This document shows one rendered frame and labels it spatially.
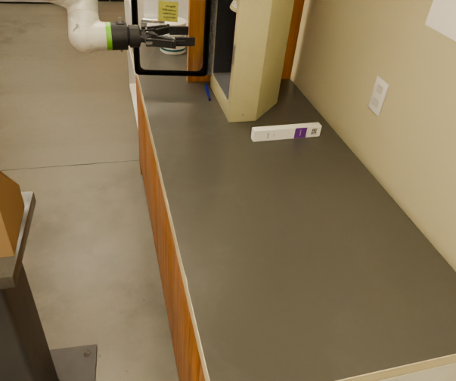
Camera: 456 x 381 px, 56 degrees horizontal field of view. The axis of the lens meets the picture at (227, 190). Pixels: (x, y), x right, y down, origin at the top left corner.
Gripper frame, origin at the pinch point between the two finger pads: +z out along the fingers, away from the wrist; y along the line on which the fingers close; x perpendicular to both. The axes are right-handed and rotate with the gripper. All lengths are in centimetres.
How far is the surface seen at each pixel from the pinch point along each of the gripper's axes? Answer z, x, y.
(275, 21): 29.0, -8.7, -10.9
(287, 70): 53, 24, 22
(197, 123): 2.6, 28.1, -13.8
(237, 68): 15.6, 6.4, -14.4
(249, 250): 2, 28, -81
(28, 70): -94, 124, 263
